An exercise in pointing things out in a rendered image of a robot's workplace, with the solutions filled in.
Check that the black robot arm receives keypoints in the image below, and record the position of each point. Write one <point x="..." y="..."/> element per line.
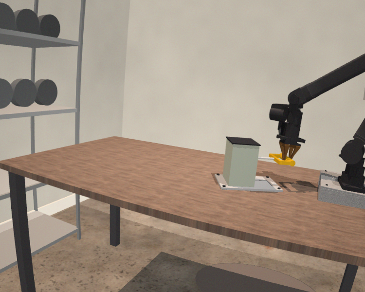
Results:
<point x="352" y="179"/>

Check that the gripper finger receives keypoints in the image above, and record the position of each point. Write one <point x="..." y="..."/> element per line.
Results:
<point x="284" y="149"/>
<point x="293" y="150"/>

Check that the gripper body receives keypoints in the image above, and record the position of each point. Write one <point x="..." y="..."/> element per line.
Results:
<point x="291" y="135"/>

